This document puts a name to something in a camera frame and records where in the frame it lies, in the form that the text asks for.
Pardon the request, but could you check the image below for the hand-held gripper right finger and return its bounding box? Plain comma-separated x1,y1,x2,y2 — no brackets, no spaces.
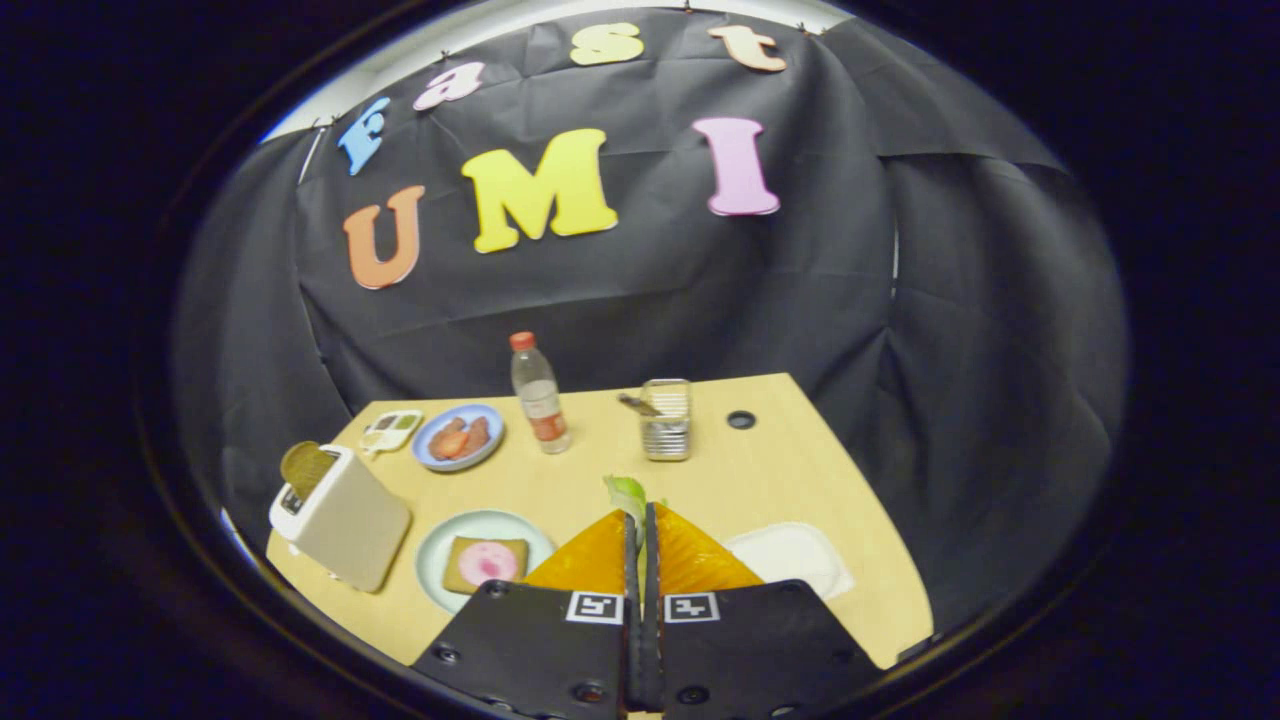
645,503,886,720

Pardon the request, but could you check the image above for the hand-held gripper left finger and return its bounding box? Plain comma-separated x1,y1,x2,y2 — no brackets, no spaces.
410,510,644,720

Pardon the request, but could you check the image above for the green lettuce leaf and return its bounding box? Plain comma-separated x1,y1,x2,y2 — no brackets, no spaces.
603,474,669,546

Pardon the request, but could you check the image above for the brown toast slice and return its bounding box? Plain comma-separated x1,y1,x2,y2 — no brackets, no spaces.
279,440,338,493

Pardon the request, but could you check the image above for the white square plate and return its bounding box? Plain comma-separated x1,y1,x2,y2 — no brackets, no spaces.
724,521,857,602

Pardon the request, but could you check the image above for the bread slice with ham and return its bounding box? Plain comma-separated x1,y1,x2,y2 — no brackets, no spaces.
442,536,531,596

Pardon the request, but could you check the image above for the light green plate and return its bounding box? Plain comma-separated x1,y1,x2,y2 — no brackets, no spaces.
414,509,558,614

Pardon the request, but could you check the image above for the white toaster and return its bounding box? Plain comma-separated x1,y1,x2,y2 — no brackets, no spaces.
268,444,413,594

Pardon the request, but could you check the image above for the blue plate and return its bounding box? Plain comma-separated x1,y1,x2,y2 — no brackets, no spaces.
411,403,506,473

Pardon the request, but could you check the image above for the clear bottle with red cap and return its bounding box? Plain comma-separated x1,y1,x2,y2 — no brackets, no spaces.
508,331,573,455

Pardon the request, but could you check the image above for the white divided seasoning tray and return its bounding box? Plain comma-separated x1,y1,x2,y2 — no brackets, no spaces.
359,409,425,458

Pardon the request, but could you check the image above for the metal wire basket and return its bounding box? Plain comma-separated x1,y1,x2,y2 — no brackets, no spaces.
639,378,694,462

